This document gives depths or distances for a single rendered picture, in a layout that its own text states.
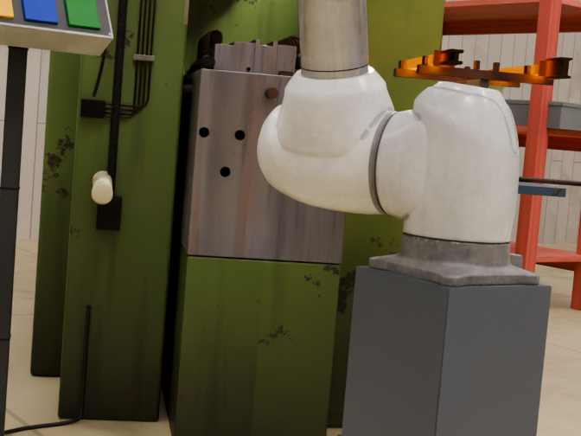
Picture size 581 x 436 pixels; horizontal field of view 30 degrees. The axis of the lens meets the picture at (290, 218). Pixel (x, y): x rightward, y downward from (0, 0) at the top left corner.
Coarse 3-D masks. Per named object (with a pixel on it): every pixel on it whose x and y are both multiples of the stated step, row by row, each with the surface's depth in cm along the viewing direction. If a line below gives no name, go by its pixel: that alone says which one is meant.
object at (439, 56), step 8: (432, 56) 239; (440, 56) 234; (448, 56) 230; (456, 56) 225; (408, 64) 260; (416, 64) 253; (432, 64) 239; (440, 64) 232; (448, 64) 229; (456, 64) 227
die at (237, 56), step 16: (224, 48) 263; (240, 48) 263; (256, 48) 264; (272, 48) 265; (288, 48) 265; (224, 64) 263; (240, 64) 264; (256, 64) 264; (272, 64) 265; (288, 64) 266
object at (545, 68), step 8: (544, 64) 239; (552, 64) 237; (560, 64) 233; (568, 64) 232; (512, 72) 258; (520, 72) 253; (536, 72) 244; (544, 72) 239; (552, 72) 237; (560, 72) 233
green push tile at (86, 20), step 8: (64, 0) 240; (72, 0) 240; (80, 0) 242; (88, 0) 243; (72, 8) 239; (80, 8) 241; (88, 8) 242; (96, 8) 243; (72, 16) 238; (80, 16) 240; (88, 16) 241; (96, 16) 242; (72, 24) 238; (80, 24) 239; (88, 24) 240; (96, 24) 241
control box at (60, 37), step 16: (16, 0) 233; (96, 0) 245; (16, 16) 231; (64, 16) 238; (0, 32) 231; (16, 32) 232; (32, 32) 234; (48, 32) 235; (64, 32) 237; (80, 32) 239; (96, 32) 241; (48, 48) 241; (64, 48) 243; (80, 48) 244; (96, 48) 246
